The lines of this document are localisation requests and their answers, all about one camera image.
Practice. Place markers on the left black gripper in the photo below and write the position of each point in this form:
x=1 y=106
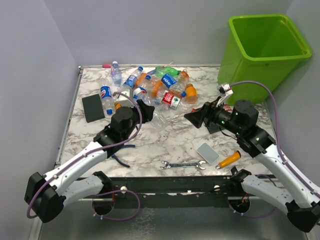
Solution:
x=146 y=111

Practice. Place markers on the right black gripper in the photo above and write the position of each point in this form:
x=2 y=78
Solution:
x=208 y=111

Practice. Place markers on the clear crushed long bottle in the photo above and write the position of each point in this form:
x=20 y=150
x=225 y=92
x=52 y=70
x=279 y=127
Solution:
x=158 y=121

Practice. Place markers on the pepsi bottle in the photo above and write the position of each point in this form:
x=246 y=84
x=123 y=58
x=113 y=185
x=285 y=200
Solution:
x=107 y=99
x=139 y=93

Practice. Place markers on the small orange juice bottle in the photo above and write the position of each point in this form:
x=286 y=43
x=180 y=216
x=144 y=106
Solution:
x=117 y=105

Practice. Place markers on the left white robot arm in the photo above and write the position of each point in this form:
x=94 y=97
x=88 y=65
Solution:
x=47 y=194

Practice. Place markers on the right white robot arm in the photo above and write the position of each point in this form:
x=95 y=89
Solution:
x=300 y=200

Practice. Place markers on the red label bottle by bin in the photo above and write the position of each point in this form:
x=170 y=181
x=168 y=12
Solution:
x=228 y=108

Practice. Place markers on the green plastic bin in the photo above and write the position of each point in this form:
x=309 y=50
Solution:
x=260 y=48

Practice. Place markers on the right black foam pad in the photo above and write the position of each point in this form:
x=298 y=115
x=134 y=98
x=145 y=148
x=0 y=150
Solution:
x=212 y=128

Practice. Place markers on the black foam pad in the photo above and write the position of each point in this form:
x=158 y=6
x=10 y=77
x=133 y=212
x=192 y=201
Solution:
x=212 y=128
x=92 y=107

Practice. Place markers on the orange label bottle centre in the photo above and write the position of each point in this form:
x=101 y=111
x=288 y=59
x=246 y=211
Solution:
x=150 y=83

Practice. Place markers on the orange label bottle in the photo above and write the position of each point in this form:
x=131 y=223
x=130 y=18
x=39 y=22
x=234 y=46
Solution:
x=150 y=83
x=183 y=78

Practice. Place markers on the blue label bottle back left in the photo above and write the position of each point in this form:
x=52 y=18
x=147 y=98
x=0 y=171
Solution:
x=131 y=80

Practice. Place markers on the blue label bottle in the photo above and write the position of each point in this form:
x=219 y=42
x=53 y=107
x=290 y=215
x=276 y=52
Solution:
x=131 y=80
x=175 y=87

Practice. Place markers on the blue label bottle back right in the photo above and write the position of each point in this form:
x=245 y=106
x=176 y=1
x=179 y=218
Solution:
x=175 y=87

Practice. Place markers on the grey rectangular sharpening stone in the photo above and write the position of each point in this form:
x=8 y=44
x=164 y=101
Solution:
x=208 y=153

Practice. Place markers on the orange label bottle back right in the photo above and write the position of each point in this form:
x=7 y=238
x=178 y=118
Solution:
x=183 y=78

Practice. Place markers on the green sprite bottle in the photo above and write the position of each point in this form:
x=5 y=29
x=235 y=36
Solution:
x=160 y=71

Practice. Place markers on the small clear bottle back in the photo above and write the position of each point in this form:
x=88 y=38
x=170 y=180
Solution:
x=116 y=73

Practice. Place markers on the left black foam pad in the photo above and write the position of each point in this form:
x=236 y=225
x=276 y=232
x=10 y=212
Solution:
x=92 y=107

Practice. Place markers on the silver open-end wrench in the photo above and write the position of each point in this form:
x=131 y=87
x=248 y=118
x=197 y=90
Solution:
x=197 y=165

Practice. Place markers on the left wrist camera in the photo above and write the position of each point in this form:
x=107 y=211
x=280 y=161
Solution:
x=124 y=101

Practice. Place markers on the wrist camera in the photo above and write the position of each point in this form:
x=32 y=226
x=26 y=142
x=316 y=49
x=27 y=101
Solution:
x=124 y=101
x=225 y=91

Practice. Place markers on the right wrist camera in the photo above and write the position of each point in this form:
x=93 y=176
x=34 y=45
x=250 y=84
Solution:
x=225 y=91

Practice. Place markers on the orange screwdriver handle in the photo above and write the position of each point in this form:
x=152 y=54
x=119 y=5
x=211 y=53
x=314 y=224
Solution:
x=229 y=160

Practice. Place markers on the blue handled pliers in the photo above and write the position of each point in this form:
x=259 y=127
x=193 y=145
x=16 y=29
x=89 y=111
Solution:
x=120 y=159

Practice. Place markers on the black base frame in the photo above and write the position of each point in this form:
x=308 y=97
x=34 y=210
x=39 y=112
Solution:
x=169 y=192

